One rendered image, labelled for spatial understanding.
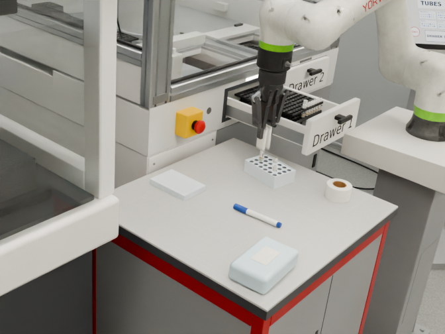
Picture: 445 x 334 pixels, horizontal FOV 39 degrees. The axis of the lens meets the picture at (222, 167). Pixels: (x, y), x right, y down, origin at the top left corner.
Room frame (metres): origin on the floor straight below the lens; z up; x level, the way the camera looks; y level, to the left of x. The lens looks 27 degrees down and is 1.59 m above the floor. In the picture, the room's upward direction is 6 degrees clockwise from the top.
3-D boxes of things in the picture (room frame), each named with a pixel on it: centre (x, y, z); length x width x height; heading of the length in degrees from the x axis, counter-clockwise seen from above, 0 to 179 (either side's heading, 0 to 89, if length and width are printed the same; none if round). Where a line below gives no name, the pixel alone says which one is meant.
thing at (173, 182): (1.50, 0.12, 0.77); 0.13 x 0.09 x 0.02; 53
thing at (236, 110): (1.90, -0.15, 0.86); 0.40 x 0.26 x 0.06; 53
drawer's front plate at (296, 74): (2.21, -0.27, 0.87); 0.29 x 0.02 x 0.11; 143
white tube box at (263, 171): (1.62, -0.13, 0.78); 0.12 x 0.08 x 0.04; 43
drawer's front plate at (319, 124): (1.78, -0.32, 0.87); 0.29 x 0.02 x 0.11; 143
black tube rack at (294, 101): (1.90, -0.16, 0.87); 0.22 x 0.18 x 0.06; 53
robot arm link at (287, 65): (1.63, -0.11, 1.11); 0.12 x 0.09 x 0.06; 43
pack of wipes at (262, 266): (1.15, -0.11, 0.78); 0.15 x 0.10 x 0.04; 148
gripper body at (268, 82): (1.63, -0.11, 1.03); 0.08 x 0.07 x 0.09; 133
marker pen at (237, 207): (1.38, -0.10, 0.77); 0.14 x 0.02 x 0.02; 58
